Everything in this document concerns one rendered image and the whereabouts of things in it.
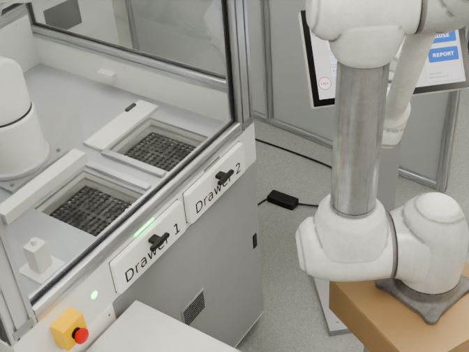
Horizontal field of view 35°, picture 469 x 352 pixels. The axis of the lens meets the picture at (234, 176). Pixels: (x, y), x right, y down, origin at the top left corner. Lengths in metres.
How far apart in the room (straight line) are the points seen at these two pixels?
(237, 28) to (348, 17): 0.80
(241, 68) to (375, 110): 0.77
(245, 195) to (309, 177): 1.22
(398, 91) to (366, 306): 0.52
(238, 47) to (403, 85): 0.58
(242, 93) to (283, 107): 1.68
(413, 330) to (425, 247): 0.22
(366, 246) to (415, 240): 0.11
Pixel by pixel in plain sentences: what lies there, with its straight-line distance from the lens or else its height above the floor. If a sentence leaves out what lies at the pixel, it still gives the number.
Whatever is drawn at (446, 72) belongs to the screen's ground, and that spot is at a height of 1.00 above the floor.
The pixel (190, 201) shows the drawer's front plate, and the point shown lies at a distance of 2.09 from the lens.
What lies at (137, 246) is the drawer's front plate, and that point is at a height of 0.92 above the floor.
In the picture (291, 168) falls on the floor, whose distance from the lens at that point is 3.66.
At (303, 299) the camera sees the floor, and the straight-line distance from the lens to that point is 3.02.
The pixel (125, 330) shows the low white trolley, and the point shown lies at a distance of 1.97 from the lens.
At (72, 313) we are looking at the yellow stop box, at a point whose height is 0.91.
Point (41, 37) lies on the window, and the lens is 1.55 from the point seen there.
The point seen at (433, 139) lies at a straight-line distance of 3.44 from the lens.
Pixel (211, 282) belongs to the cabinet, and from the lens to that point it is 2.41.
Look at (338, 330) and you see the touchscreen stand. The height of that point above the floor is 0.03.
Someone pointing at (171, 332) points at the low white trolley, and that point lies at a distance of 1.95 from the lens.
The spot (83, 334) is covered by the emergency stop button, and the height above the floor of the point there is 0.89.
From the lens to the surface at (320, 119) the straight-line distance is 3.75.
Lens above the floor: 2.23
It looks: 38 degrees down
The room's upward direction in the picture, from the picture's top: 5 degrees counter-clockwise
